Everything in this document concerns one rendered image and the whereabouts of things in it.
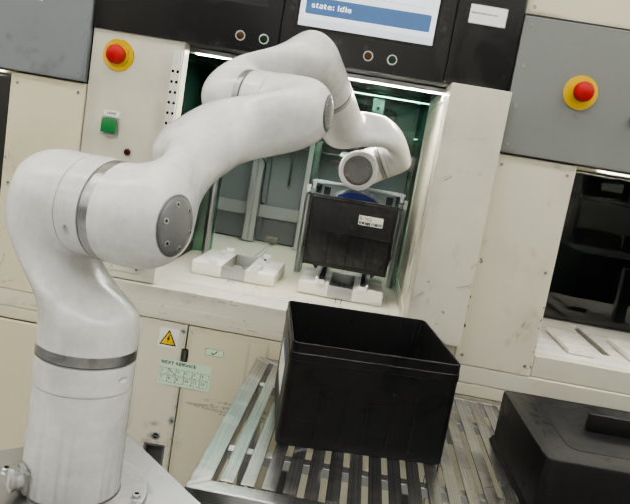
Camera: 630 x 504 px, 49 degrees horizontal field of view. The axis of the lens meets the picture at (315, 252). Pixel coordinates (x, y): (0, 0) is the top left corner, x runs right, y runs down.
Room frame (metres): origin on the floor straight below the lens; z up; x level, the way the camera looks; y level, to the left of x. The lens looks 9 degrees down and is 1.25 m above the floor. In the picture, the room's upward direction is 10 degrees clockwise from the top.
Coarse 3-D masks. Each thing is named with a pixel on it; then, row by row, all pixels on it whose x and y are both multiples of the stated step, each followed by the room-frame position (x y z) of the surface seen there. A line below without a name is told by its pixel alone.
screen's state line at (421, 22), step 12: (312, 0) 1.50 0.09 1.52; (324, 0) 1.50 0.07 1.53; (336, 0) 1.49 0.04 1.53; (312, 12) 1.50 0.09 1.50; (324, 12) 1.50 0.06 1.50; (336, 12) 1.49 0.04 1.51; (348, 12) 1.49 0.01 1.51; (360, 12) 1.49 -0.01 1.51; (372, 12) 1.49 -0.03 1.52; (384, 12) 1.49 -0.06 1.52; (396, 12) 1.49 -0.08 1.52; (408, 12) 1.49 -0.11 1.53; (384, 24) 1.49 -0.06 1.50; (396, 24) 1.49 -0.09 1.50; (408, 24) 1.48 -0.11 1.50; (420, 24) 1.48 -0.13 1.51
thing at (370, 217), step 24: (312, 192) 1.70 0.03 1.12; (384, 192) 1.78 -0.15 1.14; (312, 216) 1.71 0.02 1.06; (336, 216) 1.70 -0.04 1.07; (360, 216) 1.70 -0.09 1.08; (384, 216) 1.69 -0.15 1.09; (312, 240) 1.71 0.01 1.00; (336, 240) 1.71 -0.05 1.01; (360, 240) 1.70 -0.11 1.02; (384, 240) 1.70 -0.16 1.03; (312, 264) 1.71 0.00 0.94; (336, 264) 1.71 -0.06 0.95; (360, 264) 1.70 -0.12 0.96; (384, 264) 1.70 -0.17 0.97
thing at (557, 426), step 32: (512, 416) 1.13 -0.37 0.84; (544, 416) 1.11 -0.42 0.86; (576, 416) 1.13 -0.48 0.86; (608, 416) 1.08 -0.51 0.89; (512, 448) 1.09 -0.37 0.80; (544, 448) 0.97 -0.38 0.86; (576, 448) 0.99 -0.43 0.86; (608, 448) 1.01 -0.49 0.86; (512, 480) 1.05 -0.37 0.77; (544, 480) 0.94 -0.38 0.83; (576, 480) 0.94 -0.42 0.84; (608, 480) 0.93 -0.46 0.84
